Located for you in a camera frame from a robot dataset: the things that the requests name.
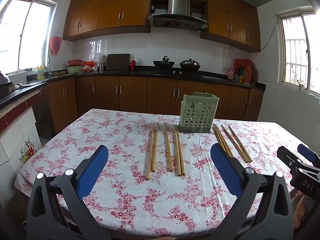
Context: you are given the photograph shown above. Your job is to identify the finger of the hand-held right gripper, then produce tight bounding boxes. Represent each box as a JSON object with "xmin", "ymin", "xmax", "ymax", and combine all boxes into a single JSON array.
[
  {"xmin": 277, "ymin": 146, "xmax": 320, "ymax": 199},
  {"xmin": 297, "ymin": 144, "xmax": 320, "ymax": 168}
]

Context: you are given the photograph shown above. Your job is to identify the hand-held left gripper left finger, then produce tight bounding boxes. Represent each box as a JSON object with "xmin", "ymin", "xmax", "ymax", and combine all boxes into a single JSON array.
[{"xmin": 26, "ymin": 144, "xmax": 110, "ymax": 240}]

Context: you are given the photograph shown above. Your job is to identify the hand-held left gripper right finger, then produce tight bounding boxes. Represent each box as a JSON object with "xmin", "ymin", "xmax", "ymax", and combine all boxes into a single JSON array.
[{"xmin": 210, "ymin": 143, "xmax": 294, "ymax": 240}]

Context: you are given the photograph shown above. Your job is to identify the green perforated utensil holder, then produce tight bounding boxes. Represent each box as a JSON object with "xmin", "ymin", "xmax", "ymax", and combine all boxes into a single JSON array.
[{"xmin": 178, "ymin": 92, "xmax": 220, "ymax": 133}]

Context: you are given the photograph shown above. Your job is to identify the person's right hand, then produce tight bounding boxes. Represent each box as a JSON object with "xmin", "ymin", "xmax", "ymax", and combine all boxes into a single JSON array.
[{"xmin": 291, "ymin": 190, "xmax": 320, "ymax": 230}]

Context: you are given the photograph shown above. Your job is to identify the floral white tablecloth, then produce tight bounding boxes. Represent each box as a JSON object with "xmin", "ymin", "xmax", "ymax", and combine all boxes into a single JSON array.
[{"xmin": 14, "ymin": 108, "xmax": 313, "ymax": 239}]

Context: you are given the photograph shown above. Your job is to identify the brown base cabinets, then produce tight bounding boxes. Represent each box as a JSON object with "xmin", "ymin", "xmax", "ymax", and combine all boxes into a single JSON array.
[{"xmin": 47, "ymin": 76, "xmax": 264, "ymax": 133}]

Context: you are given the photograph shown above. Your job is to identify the row of condiment bottles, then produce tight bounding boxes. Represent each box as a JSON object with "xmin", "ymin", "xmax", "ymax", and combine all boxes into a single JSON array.
[{"xmin": 227, "ymin": 65, "xmax": 258, "ymax": 85}]

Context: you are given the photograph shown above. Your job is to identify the barred window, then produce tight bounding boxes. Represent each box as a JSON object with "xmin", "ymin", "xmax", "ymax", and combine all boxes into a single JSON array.
[{"xmin": 277, "ymin": 5, "xmax": 320, "ymax": 95}]

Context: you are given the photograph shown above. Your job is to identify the grey dishcloth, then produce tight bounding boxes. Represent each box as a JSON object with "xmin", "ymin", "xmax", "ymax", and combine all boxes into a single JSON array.
[{"xmin": 15, "ymin": 81, "xmax": 43, "ymax": 89}]

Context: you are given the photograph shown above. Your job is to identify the black countertop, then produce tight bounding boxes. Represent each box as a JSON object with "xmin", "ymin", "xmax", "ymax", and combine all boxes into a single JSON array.
[{"xmin": 0, "ymin": 66, "xmax": 267, "ymax": 110}]

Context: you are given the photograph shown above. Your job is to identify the crumpled red plastic bag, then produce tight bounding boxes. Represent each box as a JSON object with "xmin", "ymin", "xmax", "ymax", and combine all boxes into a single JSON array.
[{"xmin": 234, "ymin": 59, "xmax": 255, "ymax": 68}]

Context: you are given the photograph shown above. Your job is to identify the gas stove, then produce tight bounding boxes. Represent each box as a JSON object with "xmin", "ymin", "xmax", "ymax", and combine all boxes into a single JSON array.
[{"xmin": 150, "ymin": 70, "xmax": 204, "ymax": 77}]

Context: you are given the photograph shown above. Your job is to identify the dark pot with lid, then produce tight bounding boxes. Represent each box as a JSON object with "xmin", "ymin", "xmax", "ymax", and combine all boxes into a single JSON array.
[{"xmin": 179, "ymin": 58, "xmax": 201, "ymax": 71}]

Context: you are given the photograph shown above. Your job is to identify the dark cutting board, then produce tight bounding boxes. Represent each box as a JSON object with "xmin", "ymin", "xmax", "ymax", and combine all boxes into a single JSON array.
[{"xmin": 106, "ymin": 53, "xmax": 131, "ymax": 70}]

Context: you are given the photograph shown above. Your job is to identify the dark cooking pot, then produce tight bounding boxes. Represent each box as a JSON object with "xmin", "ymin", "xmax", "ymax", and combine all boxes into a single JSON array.
[{"xmin": 0, "ymin": 71, "xmax": 17, "ymax": 98}]

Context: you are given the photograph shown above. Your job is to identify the black wok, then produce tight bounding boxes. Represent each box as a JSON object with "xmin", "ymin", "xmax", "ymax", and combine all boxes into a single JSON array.
[{"xmin": 153, "ymin": 55, "xmax": 175, "ymax": 72}]

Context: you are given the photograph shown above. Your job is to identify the hanging red plastic bag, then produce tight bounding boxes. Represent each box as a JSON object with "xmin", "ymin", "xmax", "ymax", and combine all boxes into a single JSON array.
[{"xmin": 49, "ymin": 36, "xmax": 63, "ymax": 56}]

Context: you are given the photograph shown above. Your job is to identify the wide sliding window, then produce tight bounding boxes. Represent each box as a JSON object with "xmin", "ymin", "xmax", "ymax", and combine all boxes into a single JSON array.
[{"xmin": 0, "ymin": 0, "xmax": 58, "ymax": 75}]

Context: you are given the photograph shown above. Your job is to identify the steel range hood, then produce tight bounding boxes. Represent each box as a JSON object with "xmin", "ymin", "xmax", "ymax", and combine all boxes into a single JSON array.
[{"xmin": 148, "ymin": 0, "xmax": 208, "ymax": 32}]

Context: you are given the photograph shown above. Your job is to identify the white wall cable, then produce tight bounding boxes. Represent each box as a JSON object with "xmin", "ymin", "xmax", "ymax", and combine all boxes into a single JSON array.
[{"xmin": 260, "ymin": 22, "xmax": 279, "ymax": 52}]

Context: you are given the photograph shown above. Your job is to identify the brown upper wall cabinet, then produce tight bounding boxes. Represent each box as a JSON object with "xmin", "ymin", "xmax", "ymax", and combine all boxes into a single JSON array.
[
  {"xmin": 62, "ymin": 0, "xmax": 152, "ymax": 42},
  {"xmin": 200, "ymin": 0, "xmax": 262, "ymax": 53}
]

